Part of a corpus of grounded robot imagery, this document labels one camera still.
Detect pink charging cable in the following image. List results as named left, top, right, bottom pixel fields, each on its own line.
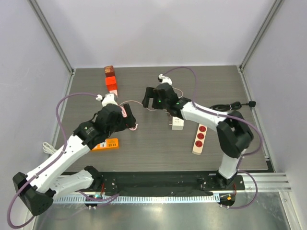
left=118, top=86, right=185, bottom=132

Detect orange power strip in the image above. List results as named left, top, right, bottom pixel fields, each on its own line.
left=91, top=138, right=119, bottom=151

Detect white cube socket adapter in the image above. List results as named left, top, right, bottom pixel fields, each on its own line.
left=169, top=117, right=184, bottom=131

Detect red orange block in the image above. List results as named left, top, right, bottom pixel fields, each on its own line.
left=105, top=76, right=118, bottom=91

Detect brown wooden block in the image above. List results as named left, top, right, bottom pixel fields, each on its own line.
left=104, top=65, right=115, bottom=77

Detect beige power strip red sockets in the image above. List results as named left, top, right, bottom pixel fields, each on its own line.
left=192, top=124, right=207, bottom=155

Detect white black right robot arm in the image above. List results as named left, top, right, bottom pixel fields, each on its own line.
left=142, top=83, right=254, bottom=190

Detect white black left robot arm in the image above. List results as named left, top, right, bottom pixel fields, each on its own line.
left=12, top=103, right=136, bottom=216

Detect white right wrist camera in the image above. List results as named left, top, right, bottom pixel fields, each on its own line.
left=158, top=74, right=172, bottom=86

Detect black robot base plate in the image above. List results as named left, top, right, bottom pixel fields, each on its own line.
left=100, top=171, right=245, bottom=206

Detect white power strip cord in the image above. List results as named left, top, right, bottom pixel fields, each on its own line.
left=42, top=141, right=57, bottom=154

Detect black power strip cord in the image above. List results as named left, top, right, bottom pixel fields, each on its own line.
left=209, top=100, right=257, bottom=112

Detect white slotted cable duct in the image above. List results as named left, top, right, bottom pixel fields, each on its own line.
left=54, top=194, right=220, bottom=205

